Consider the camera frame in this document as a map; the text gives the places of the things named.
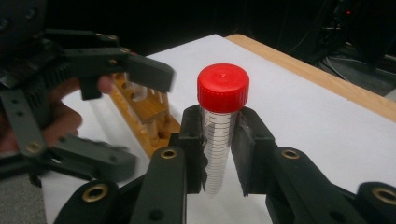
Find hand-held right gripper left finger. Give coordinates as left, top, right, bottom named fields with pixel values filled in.
left=129, top=104, right=208, bottom=224

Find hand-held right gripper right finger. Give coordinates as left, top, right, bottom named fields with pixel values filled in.
left=232, top=106, right=368, bottom=224

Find wooden test tube rack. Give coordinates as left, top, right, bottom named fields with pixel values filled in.
left=106, top=73, right=182, bottom=159

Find white table mat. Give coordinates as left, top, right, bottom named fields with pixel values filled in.
left=40, top=34, right=396, bottom=224

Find dark equipment stand red light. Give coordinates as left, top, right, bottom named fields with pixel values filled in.
left=326, top=0, right=377, bottom=41

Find floor cables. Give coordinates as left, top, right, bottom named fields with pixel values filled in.
left=317, top=52, right=396, bottom=82

